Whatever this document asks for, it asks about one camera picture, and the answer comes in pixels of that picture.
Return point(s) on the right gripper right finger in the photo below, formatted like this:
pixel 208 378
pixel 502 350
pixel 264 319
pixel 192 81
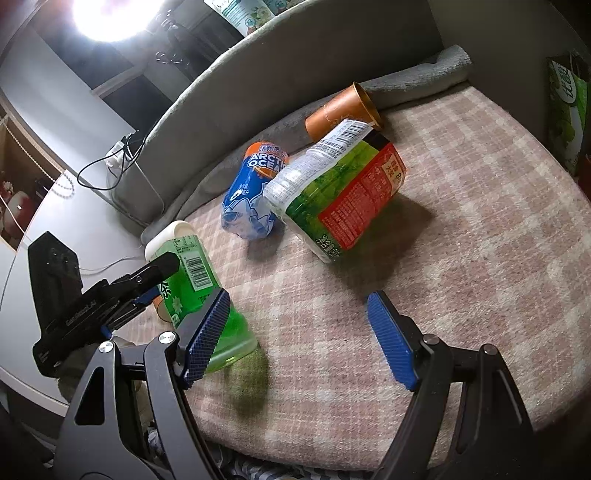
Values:
pixel 493 437

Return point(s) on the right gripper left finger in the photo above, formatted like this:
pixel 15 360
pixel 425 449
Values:
pixel 129 417

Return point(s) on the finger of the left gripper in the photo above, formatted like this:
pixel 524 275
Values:
pixel 130 295

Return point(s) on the green tea bottle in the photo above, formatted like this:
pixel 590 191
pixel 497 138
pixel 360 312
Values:
pixel 185 291

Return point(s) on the orange paper cup near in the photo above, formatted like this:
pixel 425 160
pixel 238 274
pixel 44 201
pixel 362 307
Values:
pixel 161 310

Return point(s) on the orange paper cup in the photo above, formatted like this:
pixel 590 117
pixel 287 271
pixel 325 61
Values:
pixel 352 103
pixel 161 310

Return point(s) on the orange paper cup far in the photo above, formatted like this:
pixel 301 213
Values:
pixel 352 103

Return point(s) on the blue Arctic Ocean can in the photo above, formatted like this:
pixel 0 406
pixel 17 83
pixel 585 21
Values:
pixel 244 212

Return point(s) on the white power strip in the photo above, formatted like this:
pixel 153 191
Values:
pixel 115 155

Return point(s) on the pink plaid blanket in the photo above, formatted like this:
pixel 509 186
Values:
pixel 488 241

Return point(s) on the black light tripod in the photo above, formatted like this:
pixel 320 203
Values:
pixel 188 53

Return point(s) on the grey rolled blanket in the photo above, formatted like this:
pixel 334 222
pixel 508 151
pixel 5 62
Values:
pixel 264 88

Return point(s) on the green paper bag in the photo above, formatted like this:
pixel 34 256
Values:
pixel 568 125

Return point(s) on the ring light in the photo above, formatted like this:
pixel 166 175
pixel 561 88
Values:
pixel 114 21

